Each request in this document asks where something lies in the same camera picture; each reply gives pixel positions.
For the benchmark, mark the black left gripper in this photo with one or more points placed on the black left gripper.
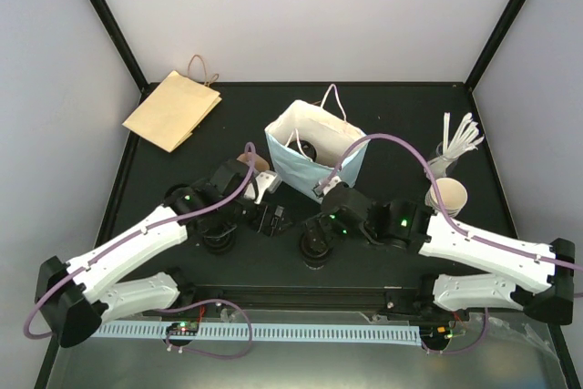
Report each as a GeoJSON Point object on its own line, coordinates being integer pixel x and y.
{"type": "Point", "coordinates": [272, 229]}

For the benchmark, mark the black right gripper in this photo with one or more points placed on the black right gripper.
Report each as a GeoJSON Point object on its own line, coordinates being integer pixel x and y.
{"type": "Point", "coordinates": [321, 220]}

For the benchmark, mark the stack of black lids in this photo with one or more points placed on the stack of black lids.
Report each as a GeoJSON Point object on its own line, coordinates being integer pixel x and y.
{"type": "Point", "coordinates": [219, 245]}

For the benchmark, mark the light blue paper bag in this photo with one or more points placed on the light blue paper bag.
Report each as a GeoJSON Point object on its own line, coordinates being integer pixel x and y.
{"type": "Point", "coordinates": [326, 127]}

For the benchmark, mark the stack of white paper cups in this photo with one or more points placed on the stack of white paper cups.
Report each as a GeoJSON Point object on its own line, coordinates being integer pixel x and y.
{"type": "Point", "coordinates": [453, 194]}

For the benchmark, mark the black paper cup from stack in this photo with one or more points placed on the black paper cup from stack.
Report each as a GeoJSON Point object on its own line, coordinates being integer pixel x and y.
{"type": "Point", "coordinates": [315, 266]}

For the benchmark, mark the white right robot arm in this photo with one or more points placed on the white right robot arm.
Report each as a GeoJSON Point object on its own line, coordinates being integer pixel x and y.
{"type": "Point", "coordinates": [534, 278]}

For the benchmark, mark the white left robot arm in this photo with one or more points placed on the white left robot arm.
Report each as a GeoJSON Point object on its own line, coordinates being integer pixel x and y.
{"type": "Point", "coordinates": [78, 296]}

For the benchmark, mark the black paper coffee cup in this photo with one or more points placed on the black paper coffee cup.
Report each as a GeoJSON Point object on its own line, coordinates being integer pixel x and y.
{"type": "Point", "coordinates": [175, 192]}

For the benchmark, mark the black circuit board with leds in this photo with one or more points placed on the black circuit board with leds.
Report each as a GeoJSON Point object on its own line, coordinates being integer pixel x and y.
{"type": "Point", "coordinates": [182, 328]}

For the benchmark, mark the brown kraft paper bag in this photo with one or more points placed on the brown kraft paper bag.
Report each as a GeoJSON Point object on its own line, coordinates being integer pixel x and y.
{"type": "Point", "coordinates": [168, 116]}

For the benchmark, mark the clear cup of stirrers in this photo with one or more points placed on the clear cup of stirrers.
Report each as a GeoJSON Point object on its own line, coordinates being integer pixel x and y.
{"type": "Point", "coordinates": [454, 144]}

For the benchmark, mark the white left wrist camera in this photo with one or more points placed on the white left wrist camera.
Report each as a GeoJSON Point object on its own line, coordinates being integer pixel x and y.
{"type": "Point", "coordinates": [261, 184]}

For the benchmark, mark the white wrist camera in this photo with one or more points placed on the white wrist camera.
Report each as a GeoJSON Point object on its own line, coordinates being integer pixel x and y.
{"type": "Point", "coordinates": [323, 186]}
{"type": "Point", "coordinates": [261, 184]}

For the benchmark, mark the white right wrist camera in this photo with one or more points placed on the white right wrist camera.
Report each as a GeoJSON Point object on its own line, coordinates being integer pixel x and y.
{"type": "Point", "coordinates": [323, 186]}

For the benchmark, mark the light blue cable duct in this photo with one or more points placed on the light blue cable duct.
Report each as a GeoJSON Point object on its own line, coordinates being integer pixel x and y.
{"type": "Point", "coordinates": [266, 332]}

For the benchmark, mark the black frame post left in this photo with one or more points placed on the black frame post left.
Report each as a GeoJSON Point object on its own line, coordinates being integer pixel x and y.
{"type": "Point", "coordinates": [120, 43]}

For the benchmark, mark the black frame post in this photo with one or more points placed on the black frame post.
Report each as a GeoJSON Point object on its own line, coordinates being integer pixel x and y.
{"type": "Point", "coordinates": [496, 38]}
{"type": "Point", "coordinates": [120, 43]}

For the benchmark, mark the black frame post right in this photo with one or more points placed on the black frame post right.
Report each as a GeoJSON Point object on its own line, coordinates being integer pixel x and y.
{"type": "Point", "coordinates": [496, 38]}

